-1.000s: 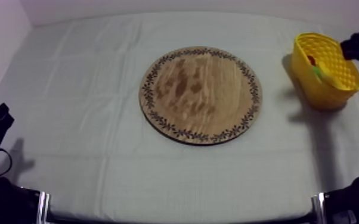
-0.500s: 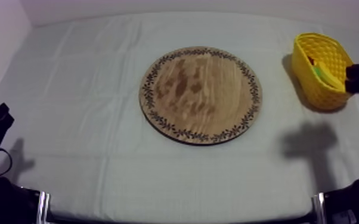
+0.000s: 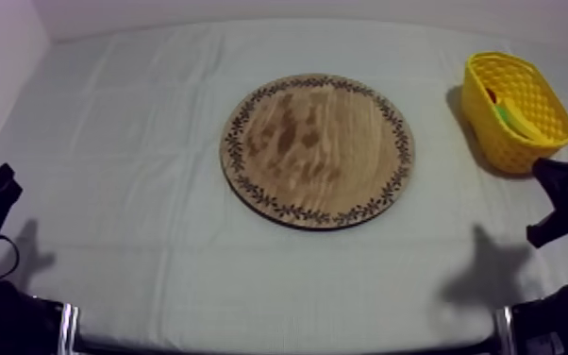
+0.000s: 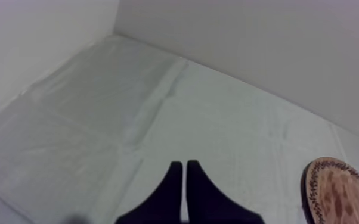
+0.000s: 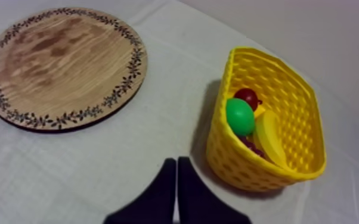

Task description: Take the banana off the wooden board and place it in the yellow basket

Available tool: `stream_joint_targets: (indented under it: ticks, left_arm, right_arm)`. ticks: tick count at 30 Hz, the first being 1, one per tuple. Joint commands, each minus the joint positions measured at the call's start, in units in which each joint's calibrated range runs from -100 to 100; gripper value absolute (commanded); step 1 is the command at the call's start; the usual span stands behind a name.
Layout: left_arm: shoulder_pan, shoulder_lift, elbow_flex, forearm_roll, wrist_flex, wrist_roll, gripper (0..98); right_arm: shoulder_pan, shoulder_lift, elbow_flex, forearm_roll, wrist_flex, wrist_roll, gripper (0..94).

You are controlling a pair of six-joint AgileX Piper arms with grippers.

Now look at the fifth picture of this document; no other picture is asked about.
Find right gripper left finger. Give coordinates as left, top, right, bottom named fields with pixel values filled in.
left=103, top=157, right=177, bottom=224

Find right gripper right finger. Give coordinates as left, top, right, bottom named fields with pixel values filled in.
left=177, top=156, right=253, bottom=224

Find yellow toy banana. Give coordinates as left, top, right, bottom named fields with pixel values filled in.
left=253, top=104, right=290, bottom=169

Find yellow plastic basket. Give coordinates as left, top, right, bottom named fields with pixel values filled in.
left=206, top=46, right=327, bottom=192

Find round wooden board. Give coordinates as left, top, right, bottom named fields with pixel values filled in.
left=0, top=7, right=148, bottom=134

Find purple toy grapes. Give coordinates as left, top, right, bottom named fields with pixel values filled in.
left=239, top=135, right=266, bottom=158

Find green toy pear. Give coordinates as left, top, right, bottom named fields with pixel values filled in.
left=225, top=98, right=256, bottom=137

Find small red fruit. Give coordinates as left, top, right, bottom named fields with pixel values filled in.
left=233, top=88, right=264, bottom=112

